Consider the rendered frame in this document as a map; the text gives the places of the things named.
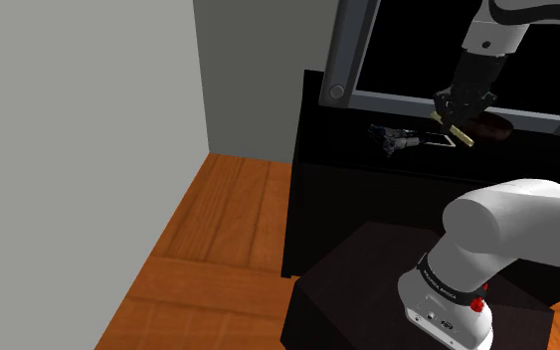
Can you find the yellow stick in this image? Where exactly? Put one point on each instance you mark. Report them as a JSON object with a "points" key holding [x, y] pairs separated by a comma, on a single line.
{"points": [[464, 137]]}

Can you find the dark robot stand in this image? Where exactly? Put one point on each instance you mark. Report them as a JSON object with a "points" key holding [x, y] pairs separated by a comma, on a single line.
{"points": [[357, 286]]}

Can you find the black cabinet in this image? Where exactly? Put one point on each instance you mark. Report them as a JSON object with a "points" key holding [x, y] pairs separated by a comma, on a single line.
{"points": [[357, 194]]}

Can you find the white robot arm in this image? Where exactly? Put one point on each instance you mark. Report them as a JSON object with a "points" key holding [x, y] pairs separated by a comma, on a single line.
{"points": [[493, 228]]}

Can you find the black phone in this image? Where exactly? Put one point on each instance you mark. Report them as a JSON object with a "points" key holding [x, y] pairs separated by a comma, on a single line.
{"points": [[438, 140]]}

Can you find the dark grey toy figure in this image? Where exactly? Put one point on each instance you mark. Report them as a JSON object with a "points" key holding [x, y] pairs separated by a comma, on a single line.
{"points": [[396, 138]]}

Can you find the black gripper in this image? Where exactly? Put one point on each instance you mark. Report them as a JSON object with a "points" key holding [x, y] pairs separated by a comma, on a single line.
{"points": [[476, 75]]}

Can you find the dark brown bowl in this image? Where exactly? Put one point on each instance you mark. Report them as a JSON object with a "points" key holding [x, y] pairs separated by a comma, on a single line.
{"points": [[493, 130]]}

